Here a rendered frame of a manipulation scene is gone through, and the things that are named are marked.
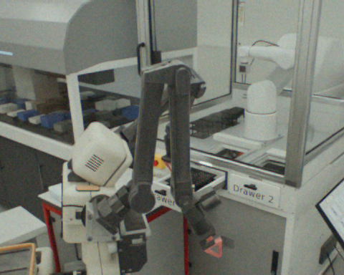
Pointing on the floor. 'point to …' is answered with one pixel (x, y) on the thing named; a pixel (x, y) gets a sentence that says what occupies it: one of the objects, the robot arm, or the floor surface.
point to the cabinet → (264, 238)
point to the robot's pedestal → (15, 228)
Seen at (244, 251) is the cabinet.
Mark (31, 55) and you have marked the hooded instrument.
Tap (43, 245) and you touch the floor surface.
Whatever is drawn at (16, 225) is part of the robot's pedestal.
